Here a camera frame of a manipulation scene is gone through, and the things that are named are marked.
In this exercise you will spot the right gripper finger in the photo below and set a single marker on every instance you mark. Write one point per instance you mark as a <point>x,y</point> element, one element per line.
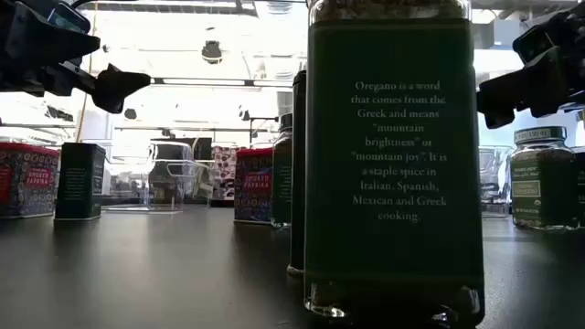
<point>550,82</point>
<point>500,102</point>

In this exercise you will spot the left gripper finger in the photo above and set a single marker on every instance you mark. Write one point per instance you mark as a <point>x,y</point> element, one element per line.
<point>55,45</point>
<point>119,89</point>

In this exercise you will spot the green-lidded oregano glass jar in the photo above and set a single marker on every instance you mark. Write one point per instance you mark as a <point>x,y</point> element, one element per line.
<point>393,160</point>
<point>282,183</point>
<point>580,192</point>
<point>541,183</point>

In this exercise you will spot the red-lidded smoked paprika tin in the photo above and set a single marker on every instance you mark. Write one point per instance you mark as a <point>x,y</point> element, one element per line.
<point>27,183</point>
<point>252,192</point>

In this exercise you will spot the green black pepper tin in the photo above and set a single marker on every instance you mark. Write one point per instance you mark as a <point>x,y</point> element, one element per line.
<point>298,183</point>
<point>80,183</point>

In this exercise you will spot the thin tan pole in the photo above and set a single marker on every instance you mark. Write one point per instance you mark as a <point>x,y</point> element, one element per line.
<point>85,68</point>

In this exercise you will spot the clear plastic bin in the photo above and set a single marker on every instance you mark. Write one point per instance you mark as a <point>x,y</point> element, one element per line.
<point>183,192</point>
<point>496,183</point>

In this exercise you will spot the white dotted pattern box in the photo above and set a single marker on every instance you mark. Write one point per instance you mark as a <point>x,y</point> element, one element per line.
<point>225,171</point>

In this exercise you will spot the black table mat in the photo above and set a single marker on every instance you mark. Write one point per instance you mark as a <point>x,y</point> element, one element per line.
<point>160,274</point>

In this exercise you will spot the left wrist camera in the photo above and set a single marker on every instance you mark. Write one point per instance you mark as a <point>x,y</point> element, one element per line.
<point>68,18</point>

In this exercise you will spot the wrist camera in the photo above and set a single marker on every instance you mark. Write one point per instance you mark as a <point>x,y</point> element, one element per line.
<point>537,43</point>
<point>68,18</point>

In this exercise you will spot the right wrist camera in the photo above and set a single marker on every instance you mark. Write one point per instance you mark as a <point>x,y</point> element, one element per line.
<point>537,43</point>

